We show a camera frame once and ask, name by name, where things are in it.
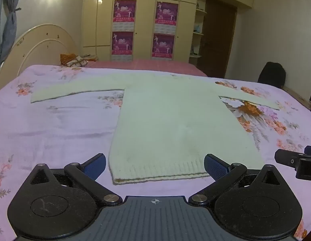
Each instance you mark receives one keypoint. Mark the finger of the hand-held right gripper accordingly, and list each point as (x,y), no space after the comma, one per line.
(310,150)
(286,157)

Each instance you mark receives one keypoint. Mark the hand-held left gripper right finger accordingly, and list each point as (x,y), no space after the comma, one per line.
(217,167)

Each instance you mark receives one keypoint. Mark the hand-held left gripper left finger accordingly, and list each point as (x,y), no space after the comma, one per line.
(95,166)

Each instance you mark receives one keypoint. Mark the cream knitted sweater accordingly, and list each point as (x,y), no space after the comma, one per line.
(165,118)

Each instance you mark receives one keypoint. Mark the floral lilac bedsheet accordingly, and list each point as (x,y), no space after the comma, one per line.
(57,130)

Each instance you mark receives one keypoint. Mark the black chair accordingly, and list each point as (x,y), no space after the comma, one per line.
(272,74)

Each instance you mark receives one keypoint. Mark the orange patterned cushion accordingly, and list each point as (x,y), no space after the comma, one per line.
(76,60)

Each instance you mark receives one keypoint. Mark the pink bedsheet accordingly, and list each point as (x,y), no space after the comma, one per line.
(158,66)

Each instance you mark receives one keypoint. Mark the brown wooden door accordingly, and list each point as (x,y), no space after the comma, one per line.
(218,42)

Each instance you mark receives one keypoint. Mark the cream arched headboard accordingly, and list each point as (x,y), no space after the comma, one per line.
(40,45)

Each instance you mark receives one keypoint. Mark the cream corner shelf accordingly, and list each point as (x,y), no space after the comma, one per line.
(198,30)

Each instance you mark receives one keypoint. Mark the cream wardrobe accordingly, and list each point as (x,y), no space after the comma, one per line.
(145,17)

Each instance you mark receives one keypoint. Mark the blue-grey curtain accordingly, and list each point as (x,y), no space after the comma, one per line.
(6,25)

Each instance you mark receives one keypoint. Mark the magenta wall poster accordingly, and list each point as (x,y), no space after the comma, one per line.
(124,10)
(122,43)
(166,13)
(163,45)

